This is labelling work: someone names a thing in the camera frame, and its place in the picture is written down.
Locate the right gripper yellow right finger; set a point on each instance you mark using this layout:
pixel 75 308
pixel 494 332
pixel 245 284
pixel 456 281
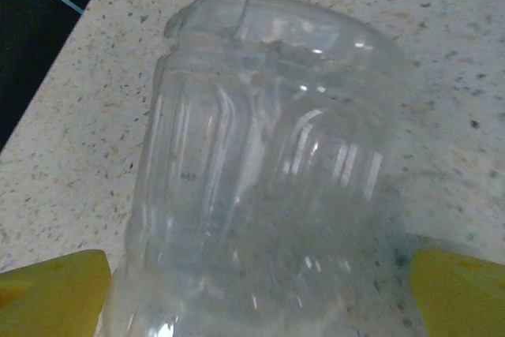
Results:
pixel 461 297

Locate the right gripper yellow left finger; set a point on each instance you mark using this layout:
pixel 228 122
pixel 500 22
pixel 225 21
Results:
pixel 51 297

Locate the clear ribbed bottle without label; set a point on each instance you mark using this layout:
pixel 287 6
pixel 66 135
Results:
pixel 268 175

